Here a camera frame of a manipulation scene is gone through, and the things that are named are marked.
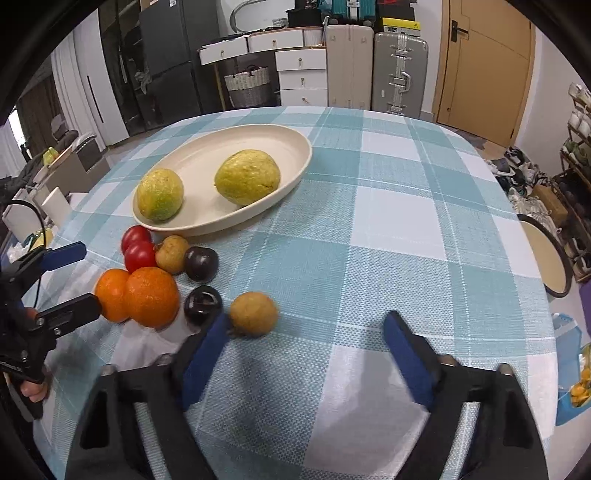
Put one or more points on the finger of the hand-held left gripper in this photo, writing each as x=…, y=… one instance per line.
x=64, y=255
x=74, y=311

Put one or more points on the teal checked tablecloth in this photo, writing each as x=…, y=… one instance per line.
x=369, y=230

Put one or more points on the dark grey refrigerator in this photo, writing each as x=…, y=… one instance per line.
x=166, y=46

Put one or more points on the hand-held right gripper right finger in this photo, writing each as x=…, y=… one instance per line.
x=413, y=364

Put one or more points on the white curtain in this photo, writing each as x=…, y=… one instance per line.
x=83, y=92

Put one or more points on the red tomato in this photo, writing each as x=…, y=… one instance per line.
x=135, y=235
x=140, y=258

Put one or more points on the dark glass cabinet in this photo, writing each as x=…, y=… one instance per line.
x=122, y=69

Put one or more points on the grey armchair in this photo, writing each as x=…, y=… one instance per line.
x=62, y=131

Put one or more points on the blue plastic basket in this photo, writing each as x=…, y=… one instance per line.
x=565, y=364

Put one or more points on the shoe rack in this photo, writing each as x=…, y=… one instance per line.
x=579, y=184

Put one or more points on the yellow and black box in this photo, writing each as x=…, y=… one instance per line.
x=400, y=26

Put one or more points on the pile of shoes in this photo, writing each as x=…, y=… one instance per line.
x=519, y=180

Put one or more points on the person's left hand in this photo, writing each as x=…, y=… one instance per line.
x=32, y=392

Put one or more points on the beige suitcase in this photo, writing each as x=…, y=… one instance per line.
x=349, y=69

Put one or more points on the black and red box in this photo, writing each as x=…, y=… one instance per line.
x=396, y=8

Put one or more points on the silver suitcase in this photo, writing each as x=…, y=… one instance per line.
x=399, y=74

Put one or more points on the chrome curved tube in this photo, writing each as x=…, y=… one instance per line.
x=236, y=18

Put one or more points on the yellow-green guava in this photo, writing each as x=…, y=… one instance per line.
x=159, y=196
x=247, y=177

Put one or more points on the dark purple plum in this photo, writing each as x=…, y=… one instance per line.
x=203, y=304
x=201, y=264

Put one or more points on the white storage box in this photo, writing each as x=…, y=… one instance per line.
x=57, y=205

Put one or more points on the orange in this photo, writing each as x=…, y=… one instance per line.
x=112, y=295
x=151, y=297

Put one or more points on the wooden door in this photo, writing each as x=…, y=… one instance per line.
x=489, y=69

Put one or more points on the woven wicker basket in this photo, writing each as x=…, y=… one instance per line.
x=247, y=90

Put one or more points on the teal suitcase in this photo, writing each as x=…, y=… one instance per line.
x=353, y=10

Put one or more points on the brown longan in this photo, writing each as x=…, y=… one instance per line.
x=255, y=314
x=171, y=254

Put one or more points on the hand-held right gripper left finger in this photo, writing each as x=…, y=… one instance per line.
x=203, y=364

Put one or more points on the white drawer dresser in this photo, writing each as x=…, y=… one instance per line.
x=300, y=69

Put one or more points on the round stool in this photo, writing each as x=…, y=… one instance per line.
x=547, y=254

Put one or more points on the cream oval plate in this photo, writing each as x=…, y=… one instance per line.
x=207, y=152

